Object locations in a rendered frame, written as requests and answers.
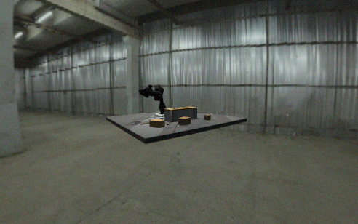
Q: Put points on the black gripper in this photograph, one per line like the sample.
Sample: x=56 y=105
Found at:
x=145 y=92

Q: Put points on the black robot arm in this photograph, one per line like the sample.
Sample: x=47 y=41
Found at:
x=158 y=91

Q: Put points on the brown rectangular block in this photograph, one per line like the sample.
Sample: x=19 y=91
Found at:
x=184 y=120

